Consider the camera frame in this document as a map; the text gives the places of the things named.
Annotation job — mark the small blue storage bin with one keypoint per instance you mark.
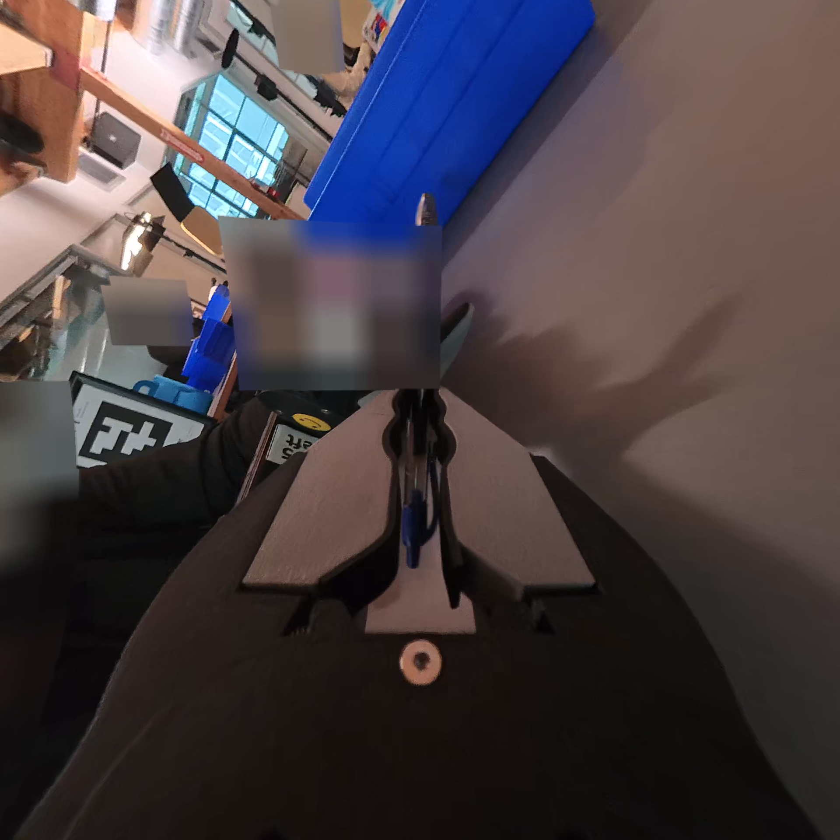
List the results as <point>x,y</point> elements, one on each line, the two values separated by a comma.
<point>210,341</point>

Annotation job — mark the beige rounded panel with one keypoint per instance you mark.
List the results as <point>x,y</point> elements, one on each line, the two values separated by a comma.
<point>200,229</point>

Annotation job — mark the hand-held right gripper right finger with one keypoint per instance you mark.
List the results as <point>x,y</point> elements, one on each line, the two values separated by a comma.
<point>518,518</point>

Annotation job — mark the black wall speaker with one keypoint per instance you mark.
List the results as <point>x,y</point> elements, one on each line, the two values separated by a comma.
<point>117,139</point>

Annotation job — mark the wooden post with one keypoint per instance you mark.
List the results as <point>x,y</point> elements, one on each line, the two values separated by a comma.
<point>197,148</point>

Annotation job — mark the blue pen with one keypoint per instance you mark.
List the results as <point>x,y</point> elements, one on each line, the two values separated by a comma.
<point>413,525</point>

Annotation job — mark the blue plastic bin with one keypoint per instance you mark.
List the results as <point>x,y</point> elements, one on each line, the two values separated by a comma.
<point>446,105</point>

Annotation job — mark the studio light on tripod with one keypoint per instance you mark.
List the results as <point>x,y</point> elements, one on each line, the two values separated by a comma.
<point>141,243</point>

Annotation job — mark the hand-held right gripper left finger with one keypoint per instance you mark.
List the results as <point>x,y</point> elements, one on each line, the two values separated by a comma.
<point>321,512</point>

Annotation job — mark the fiducial marker board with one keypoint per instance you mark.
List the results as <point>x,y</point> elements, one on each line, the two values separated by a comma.
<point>131,433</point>

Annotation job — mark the silver air duct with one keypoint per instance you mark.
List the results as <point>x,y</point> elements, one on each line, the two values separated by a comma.
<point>167,23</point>

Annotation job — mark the person's left forearm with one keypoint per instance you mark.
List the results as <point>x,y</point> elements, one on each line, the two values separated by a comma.
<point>164,472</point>

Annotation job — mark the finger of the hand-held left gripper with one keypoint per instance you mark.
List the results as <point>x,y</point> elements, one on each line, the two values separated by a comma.
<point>456,334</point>

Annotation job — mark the window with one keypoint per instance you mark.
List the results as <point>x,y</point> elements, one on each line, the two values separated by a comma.
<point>236,144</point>

